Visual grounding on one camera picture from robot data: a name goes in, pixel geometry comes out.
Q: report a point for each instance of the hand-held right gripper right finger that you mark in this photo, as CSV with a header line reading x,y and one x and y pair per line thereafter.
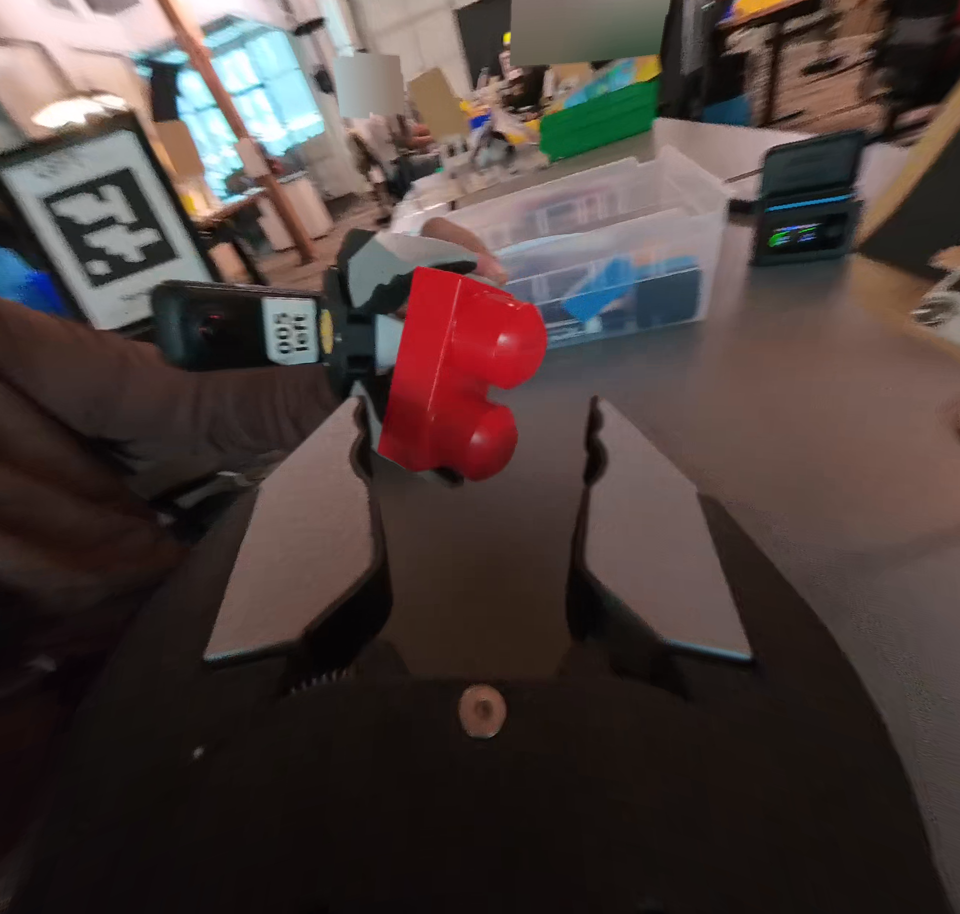
x,y
660,554

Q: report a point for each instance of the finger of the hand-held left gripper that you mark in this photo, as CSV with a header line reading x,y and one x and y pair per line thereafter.
x,y
382,261
373,419

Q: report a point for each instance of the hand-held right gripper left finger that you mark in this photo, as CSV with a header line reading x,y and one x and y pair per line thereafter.
x,y
292,554

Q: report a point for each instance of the red block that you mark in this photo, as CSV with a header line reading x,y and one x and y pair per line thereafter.
x,y
450,359

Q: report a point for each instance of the clear plastic storage bin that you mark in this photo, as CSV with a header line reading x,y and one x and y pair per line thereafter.
x,y
600,186

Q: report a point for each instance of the person's left hand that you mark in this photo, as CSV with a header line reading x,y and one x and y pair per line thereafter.
x,y
457,232

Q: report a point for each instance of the tan cardboard sheet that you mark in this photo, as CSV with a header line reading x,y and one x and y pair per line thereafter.
x,y
435,103

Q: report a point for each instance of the blue plastic container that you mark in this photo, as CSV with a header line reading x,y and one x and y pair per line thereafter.
x,y
30,284

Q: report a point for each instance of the blue box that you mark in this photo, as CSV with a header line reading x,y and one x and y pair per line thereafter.
x,y
600,291

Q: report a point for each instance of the black monitor screen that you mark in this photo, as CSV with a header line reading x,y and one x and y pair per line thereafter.
x,y
484,36

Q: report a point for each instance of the round ceiling lamp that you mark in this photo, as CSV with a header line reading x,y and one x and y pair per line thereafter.
x,y
75,111

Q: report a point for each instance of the green plastic bin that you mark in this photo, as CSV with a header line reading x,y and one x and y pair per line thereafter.
x,y
600,122

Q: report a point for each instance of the colourful box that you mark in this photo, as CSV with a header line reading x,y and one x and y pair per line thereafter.
x,y
615,77

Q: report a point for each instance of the black power bank with display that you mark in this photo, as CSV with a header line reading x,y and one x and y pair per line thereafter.
x,y
810,171

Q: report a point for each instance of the black wooden book stand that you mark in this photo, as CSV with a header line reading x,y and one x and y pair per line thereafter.
x,y
915,208

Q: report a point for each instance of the wooden office desk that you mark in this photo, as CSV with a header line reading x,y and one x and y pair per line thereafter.
x,y
772,2

